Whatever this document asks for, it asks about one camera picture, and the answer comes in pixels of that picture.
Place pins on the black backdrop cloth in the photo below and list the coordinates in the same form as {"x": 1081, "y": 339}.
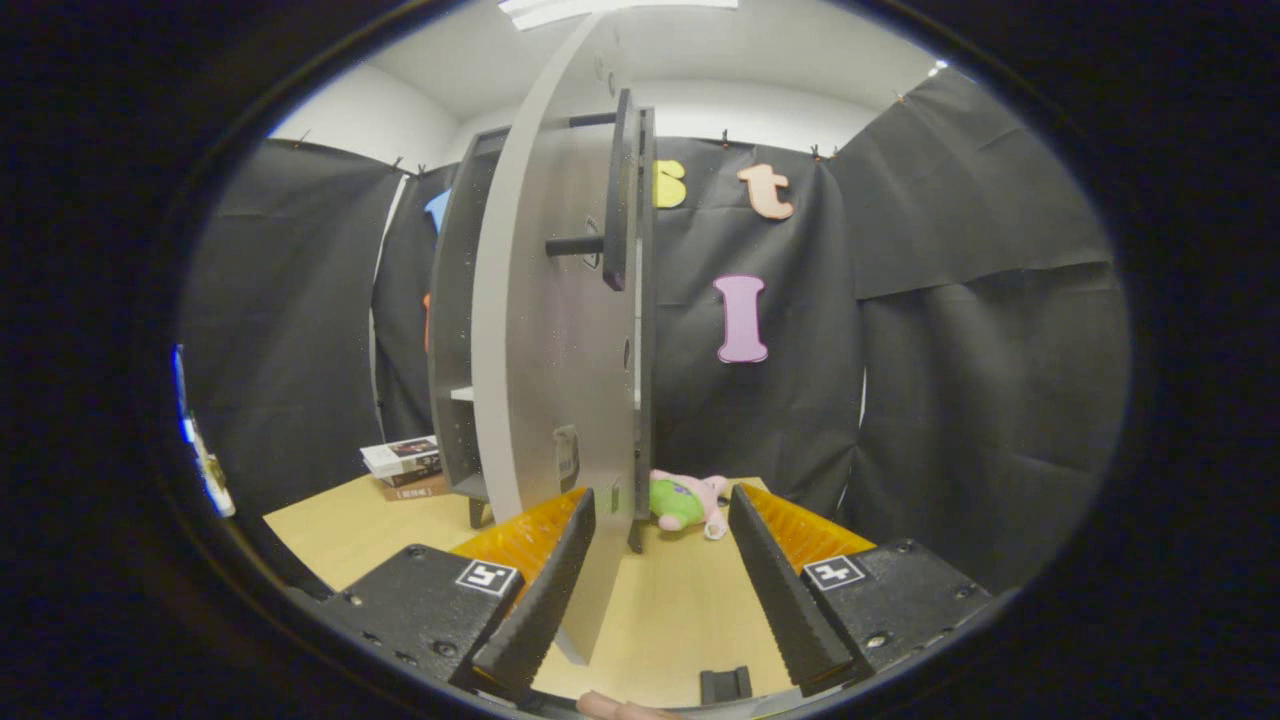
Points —
{"x": 950, "y": 380}

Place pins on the grey shoe cabinet door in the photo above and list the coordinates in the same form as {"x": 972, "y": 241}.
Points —
{"x": 540, "y": 350}

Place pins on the brown book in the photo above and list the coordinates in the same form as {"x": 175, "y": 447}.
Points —
{"x": 415, "y": 490}

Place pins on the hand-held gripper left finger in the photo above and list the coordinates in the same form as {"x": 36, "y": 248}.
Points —
{"x": 545, "y": 610}

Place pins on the small ceiling light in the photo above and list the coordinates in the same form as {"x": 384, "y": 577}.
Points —
{"x": 937, "y": 69}

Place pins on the long ceiling light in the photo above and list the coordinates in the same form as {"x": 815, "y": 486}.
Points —
{"x": 610, "y": 8}

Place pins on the grey shoe cabinet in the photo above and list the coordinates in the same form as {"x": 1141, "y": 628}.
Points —
{"x": 452, "y": 350}

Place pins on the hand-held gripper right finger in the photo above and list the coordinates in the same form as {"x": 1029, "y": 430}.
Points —
{"x": 790, "y": 610}

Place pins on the small black block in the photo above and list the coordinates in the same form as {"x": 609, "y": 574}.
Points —
{"x": 726, "y": 686}

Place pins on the green and pink plush toy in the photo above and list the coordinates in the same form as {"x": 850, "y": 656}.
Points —
{"x": 680, "y": 503}

